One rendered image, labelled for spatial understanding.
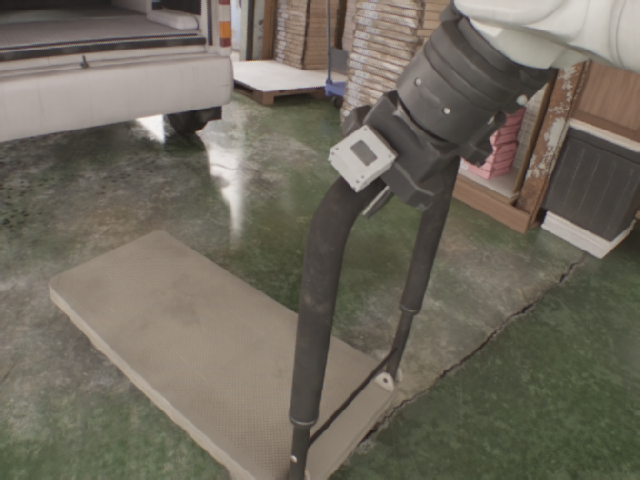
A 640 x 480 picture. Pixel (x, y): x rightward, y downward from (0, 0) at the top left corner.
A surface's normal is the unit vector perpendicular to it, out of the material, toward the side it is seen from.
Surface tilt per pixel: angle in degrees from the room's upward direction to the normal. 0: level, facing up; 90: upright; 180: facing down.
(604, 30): 102
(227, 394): 0
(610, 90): 90
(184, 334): 0
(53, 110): 91
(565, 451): 0
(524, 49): 115
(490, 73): 66
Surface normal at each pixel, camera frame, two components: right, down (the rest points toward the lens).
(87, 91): 0.62, 0.42
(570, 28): -0.36, 0.60
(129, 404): 0.10, -0.84
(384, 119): -0.60, 0.37
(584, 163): -0.78, 0.27
